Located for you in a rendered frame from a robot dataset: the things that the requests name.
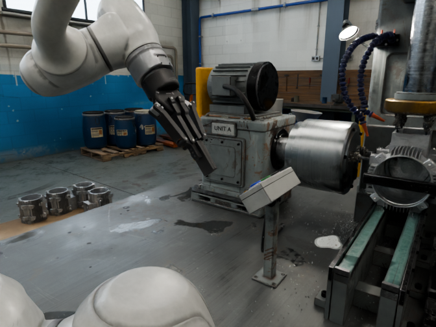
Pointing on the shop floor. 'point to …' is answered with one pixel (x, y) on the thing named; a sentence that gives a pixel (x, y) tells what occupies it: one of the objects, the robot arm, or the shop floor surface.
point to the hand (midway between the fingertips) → (202, 157)
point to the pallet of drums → (119, 133)
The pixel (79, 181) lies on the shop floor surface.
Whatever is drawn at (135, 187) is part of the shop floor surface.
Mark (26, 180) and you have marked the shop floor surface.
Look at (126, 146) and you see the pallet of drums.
